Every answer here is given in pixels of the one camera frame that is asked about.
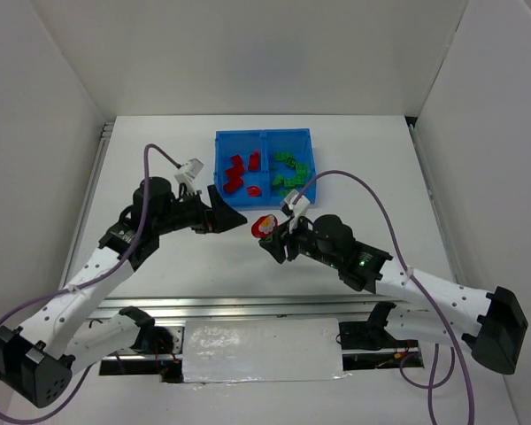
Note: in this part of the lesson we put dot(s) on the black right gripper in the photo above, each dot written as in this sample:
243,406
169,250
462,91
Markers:
288,243

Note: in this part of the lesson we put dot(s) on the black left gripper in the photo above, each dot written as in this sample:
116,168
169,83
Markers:
208,214

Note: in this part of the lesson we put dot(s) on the flower lego stack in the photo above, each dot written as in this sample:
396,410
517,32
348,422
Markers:
264,226

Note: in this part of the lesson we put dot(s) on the green 2x4 lego plate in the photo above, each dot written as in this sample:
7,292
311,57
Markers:
297,181

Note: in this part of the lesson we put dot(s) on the green square lego brick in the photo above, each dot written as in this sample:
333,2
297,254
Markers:
301,169

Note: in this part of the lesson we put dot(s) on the green stepped lego brick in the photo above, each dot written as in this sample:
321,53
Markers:
285,158

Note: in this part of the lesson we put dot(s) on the red arch lego piece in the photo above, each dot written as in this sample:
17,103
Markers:
253,191

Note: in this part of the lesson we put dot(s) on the red green lego stack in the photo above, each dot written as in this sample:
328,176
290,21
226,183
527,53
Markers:
254,161

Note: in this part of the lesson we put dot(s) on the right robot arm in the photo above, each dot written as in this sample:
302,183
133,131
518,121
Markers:
491,325

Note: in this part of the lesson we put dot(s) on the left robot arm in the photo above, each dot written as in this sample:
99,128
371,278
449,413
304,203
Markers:
39,357

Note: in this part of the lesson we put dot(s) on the blue two-compartment bin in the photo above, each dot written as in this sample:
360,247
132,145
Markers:
296,141

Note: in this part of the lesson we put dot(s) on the white foil sheet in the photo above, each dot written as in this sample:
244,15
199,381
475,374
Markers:
278,350

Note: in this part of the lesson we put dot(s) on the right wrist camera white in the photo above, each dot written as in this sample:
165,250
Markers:
294,205

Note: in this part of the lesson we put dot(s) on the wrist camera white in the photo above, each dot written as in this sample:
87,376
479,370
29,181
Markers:
294,205
187,173

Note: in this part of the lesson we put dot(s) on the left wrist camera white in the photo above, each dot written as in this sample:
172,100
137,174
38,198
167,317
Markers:
187,173

